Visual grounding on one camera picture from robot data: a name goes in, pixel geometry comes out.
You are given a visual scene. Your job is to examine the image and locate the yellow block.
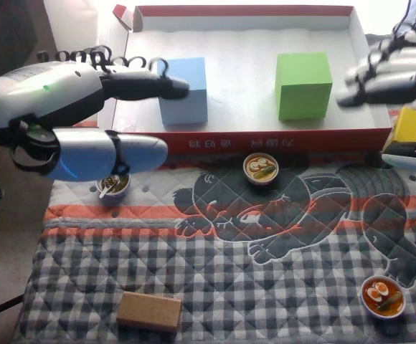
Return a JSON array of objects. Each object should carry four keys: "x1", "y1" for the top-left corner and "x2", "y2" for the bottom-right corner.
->
[{"x1": 393, "y1": 107, "x2": 416, "y2": 145}]

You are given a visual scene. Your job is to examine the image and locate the toy bowl red egg soup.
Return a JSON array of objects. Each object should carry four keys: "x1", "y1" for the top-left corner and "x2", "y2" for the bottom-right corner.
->
[{"x1": 360, "y1": 275, "x2": 406, "y2": 319}]

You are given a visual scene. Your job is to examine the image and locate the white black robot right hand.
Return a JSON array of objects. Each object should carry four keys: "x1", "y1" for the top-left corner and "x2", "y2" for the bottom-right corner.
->
[{"x1": 335, "y1": 28, "x2": 416, "y2": 186}]

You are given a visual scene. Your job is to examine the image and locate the grey checked quilt with bear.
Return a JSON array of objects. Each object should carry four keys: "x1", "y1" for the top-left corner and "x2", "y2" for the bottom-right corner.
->
[{"x1": 12, "y1": 34, "x2": 416, "y2": 344}]

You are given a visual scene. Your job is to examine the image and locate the black cable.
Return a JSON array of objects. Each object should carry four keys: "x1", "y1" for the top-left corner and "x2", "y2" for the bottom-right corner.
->
[{"x1": 0, "y1": 297, "x2": 24, "y2": 323}]

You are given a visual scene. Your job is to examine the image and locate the toy bowl yellow soup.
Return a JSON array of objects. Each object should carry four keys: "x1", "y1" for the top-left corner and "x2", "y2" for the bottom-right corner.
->
[{"x1": 242, "y1": 153, "x2": 280, "y2": 186}]

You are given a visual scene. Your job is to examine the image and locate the red and white tray box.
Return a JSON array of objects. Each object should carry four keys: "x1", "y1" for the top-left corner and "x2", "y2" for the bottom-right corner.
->
[{"x1": 96, "y1": 4, "x2": 392, "y2": 156}]

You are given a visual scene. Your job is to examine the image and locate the wooden block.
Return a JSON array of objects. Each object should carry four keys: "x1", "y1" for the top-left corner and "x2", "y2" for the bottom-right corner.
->
[{"x1": 116, "y1": 290, "x2": 183, "y2": 333}]

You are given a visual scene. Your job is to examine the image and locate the blue cube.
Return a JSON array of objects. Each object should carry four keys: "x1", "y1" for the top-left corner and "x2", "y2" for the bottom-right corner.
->
[{"x1": 156, "y1": 56, "x2": 209, "y2": 126}]

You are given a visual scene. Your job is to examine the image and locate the toy bowl green noodles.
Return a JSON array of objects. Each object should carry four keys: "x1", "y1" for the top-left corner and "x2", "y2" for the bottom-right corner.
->
[{"x1": 95, "y1": 173, "x2": 132, "y2": 206}]

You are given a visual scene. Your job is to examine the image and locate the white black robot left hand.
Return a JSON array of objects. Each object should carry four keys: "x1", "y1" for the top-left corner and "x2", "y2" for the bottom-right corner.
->
[{"x1": 0, "y1": 44, "x2": 191, "y2": 183}]

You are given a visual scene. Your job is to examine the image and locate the green cube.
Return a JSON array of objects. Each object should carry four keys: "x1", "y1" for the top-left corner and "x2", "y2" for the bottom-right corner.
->
[{"x1": 274, "y1": 52, "x2": 334, "y2": 121}]

